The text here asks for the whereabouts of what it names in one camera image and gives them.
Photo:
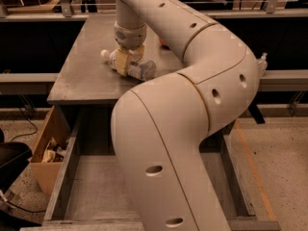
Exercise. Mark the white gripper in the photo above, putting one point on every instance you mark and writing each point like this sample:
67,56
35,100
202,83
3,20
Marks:
129,38

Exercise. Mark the blue labelled plastic bottle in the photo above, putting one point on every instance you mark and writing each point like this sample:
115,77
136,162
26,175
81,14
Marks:
142,70

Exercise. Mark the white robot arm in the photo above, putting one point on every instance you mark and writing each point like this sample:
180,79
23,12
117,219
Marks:
170,193

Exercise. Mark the clear sanitizer pump bottle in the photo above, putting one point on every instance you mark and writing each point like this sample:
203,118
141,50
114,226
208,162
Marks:
263,64

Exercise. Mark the orange fruit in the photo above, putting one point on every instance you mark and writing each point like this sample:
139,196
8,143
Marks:
162,42

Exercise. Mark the grey wooden cabinet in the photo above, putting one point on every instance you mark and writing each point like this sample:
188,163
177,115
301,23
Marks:
86,74

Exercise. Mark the grey metal railing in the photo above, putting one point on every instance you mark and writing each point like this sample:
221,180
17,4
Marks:
64,4

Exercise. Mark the brown cardboard box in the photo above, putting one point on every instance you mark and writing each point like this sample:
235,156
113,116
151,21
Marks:
49,149

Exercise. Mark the open grey drawer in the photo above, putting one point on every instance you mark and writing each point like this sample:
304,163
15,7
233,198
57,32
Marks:
90,193

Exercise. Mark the black chair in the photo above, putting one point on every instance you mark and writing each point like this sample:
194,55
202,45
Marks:
14,157

